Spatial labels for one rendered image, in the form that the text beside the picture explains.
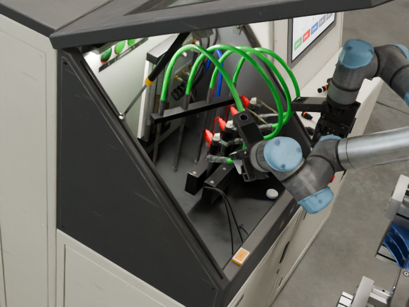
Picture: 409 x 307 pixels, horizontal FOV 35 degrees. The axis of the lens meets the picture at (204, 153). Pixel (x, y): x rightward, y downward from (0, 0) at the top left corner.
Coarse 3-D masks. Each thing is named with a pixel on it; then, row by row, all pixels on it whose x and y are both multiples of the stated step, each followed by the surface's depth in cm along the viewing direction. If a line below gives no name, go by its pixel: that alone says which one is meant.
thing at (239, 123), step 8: (240, 112) 161; (248, 112) 161; (240, 120) 159; (248, 120) 160; (240, 128) 159; (248, 128) 159; (256, 128) 159; (248, 136) 158; (256, 136) 158; (248, 144) 157
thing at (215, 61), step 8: (184, 48) 178; (192, 48) 175; (200, 48) 172; (176, 56) 183; (208, 56) 170; (216, 64) 168; (168, 72) 189; (224, 72) 167; (168, 80) 191; (232, 88) 166; (240, 104) 166
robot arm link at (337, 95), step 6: (330, 84) 161; (330, 90) 161; (336, 90) 159; (342, 90) 158; (330, 96) 161; (336, 96) 160; (342, 96) 159; (348, 96) 159; (354, 96) 160; (336, 102) 162; (342, 102) 160; (348, 102) 161
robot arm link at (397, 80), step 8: (400, 72) 153; (408, 72) 152; (392, 80) 155; (400, 80) 153; (408, 80) 151; (392, 88) 157; (400, 88) 153; (408, 88) 151; (400, 96) 154; (408, 96) 151; (408, 104) 152
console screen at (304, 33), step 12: (288, 24) 218; (300, 24) 226; (312, 24) 236; (324, 24) 248; (288, 36) 220; (300, 36) 229; (312, 36) 239; (324, 36) 251; (288, 48) 223; (300, 48) 232; (312, 48) 243; (288, 60) 225; (300, 60) 235
